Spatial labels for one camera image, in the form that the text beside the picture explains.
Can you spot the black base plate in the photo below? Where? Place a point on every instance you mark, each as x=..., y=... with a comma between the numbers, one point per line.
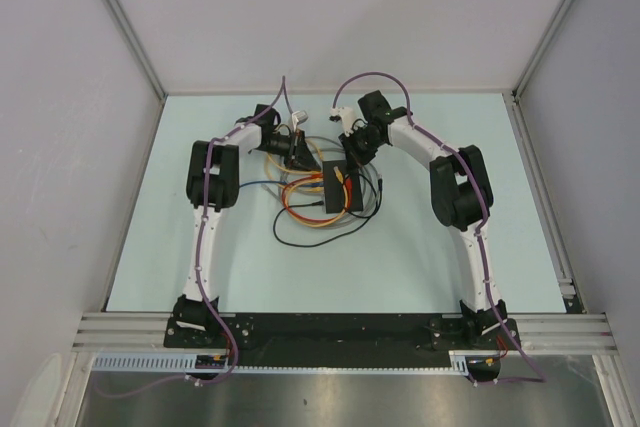
x=360, y=341

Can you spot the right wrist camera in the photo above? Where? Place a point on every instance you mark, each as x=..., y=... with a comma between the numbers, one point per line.
x=346, y=117

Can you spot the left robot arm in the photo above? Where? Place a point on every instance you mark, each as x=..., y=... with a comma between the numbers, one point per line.
x=212, y=188

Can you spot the aluminium frame rail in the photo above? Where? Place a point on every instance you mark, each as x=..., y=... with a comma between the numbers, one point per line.
x=542, y=334

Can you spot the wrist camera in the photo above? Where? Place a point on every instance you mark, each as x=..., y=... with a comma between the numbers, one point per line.
x=297, y=118
x=346, y=117

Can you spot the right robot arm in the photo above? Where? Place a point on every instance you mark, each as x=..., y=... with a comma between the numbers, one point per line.
x=460, y=191

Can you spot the grey cable duct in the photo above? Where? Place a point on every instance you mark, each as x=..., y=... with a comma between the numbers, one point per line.
x=194, y=364

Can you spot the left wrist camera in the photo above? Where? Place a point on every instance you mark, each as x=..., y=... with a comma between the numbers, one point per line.
x=297, y=118

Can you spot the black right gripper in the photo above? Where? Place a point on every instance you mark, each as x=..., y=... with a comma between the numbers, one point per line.
x=352, y=154

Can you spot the black network switch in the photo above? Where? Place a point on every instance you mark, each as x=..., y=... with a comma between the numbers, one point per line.
x=340, y=189

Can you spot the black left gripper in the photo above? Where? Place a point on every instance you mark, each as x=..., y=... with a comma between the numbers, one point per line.
x=299, y=156

